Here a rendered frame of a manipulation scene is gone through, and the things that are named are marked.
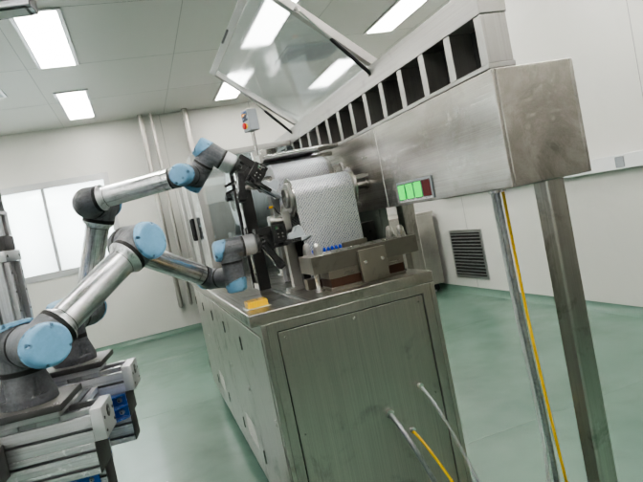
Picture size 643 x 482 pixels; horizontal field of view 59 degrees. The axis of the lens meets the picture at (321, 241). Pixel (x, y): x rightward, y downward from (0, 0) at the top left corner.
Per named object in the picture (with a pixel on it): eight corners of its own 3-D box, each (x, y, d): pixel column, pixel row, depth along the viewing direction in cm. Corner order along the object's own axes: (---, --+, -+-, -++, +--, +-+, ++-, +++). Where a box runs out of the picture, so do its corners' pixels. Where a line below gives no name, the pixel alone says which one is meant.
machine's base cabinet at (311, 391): (215, 393, 426) (190, 281, 421) (297, 370, 445) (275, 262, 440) (312, 583, 186) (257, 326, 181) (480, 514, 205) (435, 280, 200)
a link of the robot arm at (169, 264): (89, 259, 183) (208, 296, 218) (106, 256, 176) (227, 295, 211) (98, 226, 187) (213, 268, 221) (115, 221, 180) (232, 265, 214)
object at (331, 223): (306, 256, 213) (297, 208, 212) (364, 243, 220) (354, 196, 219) (307, 256, 213) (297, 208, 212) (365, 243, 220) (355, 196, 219)
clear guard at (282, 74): (215, 72, 297) (215, 71, 297) (297, 123, 310) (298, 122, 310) (253, -17, 196) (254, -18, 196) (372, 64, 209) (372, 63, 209)
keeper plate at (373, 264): (362, 281, 198) (356, 251, 198) (388, 274, 201) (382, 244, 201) (365, 282, 196) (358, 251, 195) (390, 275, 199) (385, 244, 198)
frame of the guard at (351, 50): (204, 80, 299) (211, 69, 300) (294, 136, 313) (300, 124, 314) (240, -13, 191) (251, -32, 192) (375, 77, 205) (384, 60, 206)
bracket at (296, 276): (285, 291, 223) (269, 214, 221) (301, 287, 225) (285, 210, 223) (289, 292, 218) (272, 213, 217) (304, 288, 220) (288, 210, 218)
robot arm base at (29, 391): (-10, 417, 151) (-18, 381, 151) (11, 401, 166) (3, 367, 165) (50, 403, 154) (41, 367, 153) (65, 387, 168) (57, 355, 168)
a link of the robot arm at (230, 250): (214, 264, 207) (210, 241, 206) (244, 257, 210) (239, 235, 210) (217, 265, 199) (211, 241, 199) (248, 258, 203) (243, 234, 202)
